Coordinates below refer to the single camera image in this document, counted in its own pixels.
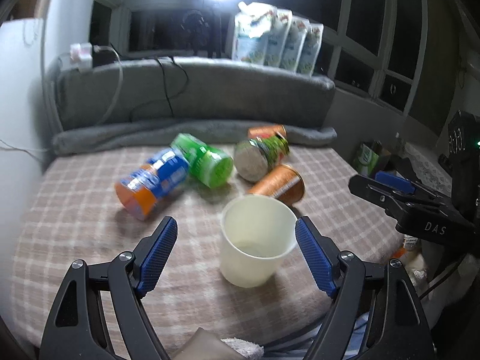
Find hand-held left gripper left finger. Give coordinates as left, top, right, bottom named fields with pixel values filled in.
left=39, top=215, right=179, bottom=360

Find white charger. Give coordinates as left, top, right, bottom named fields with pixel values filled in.
left=69, top=42, right=94, bottom=73

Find white window frame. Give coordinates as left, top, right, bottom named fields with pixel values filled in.
left=322, top=0, right=430, bottom=115

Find blue and orange cup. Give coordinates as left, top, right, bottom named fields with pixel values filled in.
left=114, top=148, right=190, bottom=221

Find green label foil-lid cup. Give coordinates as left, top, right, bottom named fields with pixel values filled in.
left=234, top=133, right=291, bottom=181

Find grey rolled blanket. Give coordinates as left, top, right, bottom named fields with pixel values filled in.
left=52, top=119, right=338, bottom=155

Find green box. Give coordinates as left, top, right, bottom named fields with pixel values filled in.
left=353, top=142, right=384, bottom=176

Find small orange cup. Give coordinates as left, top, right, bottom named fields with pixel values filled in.
left=247, top=124, right=287, bottom=140

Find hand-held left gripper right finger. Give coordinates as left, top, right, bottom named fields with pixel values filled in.
left=294, top=215, right=437, bottom=360

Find white cable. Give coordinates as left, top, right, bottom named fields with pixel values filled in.
left=94, top=45, right=124, bottom=125

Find grey cushion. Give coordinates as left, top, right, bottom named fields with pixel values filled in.
left=55, top=55, right=336, bottom=130

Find white towel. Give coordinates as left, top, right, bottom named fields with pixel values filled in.
left=220, top=338, right=265, bottom=360

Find large orange cup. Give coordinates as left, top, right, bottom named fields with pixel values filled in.
left=247, top=163, right=305, bottom=207

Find black cable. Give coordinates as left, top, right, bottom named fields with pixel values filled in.
left=130, top=55, right=190, bottom=122

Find white cup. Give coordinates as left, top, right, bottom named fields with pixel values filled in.
left=219, top=195, right=299, bottom=289

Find brown flat pouch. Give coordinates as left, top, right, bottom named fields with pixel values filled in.
left=175, top=327, right=242, bottom=360

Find white patterned cloth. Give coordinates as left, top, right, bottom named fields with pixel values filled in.
left=403, top=142, right=454, bottom=197

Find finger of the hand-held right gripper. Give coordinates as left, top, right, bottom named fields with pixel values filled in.
left=376, top=157, right=452, bottom=200
left=348, top=174, right=452, bottom=219

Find black headphones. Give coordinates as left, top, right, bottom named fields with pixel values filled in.
left=179, top=8, right=211, bottom=58

